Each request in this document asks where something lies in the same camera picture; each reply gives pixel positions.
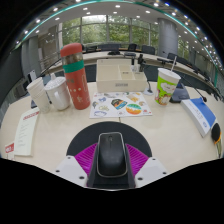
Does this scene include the stack of white paper cups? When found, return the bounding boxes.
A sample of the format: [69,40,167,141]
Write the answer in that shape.
[25,76,52,115]

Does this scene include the round ceiling lights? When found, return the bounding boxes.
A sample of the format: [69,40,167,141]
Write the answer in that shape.
[13,0,222,59]

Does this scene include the colourful sticker sheet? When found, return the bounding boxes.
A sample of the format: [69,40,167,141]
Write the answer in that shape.
[88,91,154,120]

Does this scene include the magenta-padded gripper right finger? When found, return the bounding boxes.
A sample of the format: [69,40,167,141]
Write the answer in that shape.
[111,133,169,190]

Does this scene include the white compartment tray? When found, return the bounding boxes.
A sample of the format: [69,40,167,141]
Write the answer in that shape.
[95,58,149,94]

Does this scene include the red bottle with green band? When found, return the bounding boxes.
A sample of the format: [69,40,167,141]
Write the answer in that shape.
[59,42,92,111]

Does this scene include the green printed paper cup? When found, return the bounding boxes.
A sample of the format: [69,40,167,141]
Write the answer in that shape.
[153,67,182,107]

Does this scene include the blue and white book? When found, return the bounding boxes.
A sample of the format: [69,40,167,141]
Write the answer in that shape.
[179,96,218,139]

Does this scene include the red and white card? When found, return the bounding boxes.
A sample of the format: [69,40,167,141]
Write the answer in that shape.
[4,141,16,161]

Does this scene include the black round orange-edged object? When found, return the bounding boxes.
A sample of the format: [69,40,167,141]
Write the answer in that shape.
[210,121,224,160]

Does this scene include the white paper sheet red header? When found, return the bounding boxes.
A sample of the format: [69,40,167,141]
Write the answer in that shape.
[13,106,41,157]

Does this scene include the white lidded mug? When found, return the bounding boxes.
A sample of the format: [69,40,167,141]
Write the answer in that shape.
[43,76,72,112]

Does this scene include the black computer mouse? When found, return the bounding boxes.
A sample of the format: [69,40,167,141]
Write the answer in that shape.
[96,131,130,179]

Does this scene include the dark office chairs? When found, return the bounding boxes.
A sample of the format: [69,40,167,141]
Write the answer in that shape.
[82,42,215,78]

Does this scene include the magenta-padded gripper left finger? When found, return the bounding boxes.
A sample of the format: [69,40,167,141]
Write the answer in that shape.
[54,133,113,190]

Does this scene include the white drinking straw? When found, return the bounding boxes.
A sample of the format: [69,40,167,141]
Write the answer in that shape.
[170,55,178,73]

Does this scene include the black conference microphone unit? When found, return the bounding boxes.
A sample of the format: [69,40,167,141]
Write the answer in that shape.
[168,74,209,105]

